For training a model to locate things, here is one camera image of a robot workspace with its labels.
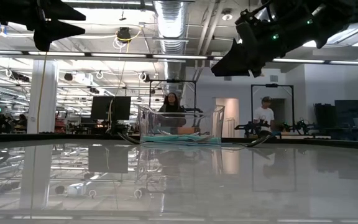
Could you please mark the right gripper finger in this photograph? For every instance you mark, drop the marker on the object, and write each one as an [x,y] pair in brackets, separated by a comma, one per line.
[233,65]

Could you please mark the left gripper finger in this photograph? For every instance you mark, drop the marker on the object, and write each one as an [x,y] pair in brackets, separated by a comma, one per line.
[57,31]
[64,12]

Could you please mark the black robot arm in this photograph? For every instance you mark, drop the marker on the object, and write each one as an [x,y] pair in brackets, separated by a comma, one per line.
[297,127]
[247,127]

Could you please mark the square air vent grille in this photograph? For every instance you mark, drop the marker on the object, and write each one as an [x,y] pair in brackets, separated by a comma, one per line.
[273,78]

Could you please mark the round white light fixture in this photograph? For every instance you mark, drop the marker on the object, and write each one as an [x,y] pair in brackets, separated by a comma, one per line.
[227,15]

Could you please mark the long white light strip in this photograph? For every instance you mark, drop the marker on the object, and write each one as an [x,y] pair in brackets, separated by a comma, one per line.
[179,57]

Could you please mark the person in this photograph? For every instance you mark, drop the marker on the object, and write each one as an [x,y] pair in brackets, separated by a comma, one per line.
[263,115]
[171,100]
[22,119]

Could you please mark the white building column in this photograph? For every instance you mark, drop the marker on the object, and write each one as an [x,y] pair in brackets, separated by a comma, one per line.
[51,99]

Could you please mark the black computer monitor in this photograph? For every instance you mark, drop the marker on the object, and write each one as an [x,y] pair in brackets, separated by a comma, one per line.
[102,107]

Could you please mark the red cart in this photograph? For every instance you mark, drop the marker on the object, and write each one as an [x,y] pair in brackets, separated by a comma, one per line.
[60,126]

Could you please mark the clear plastic bin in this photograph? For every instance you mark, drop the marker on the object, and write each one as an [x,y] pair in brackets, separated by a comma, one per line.
[145,121]

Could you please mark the black equipment workstation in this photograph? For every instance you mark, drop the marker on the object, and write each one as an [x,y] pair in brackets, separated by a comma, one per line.
[350,109]

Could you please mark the silver ventilation duct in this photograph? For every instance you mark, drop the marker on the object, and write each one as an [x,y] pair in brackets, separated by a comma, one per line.
[171,25]

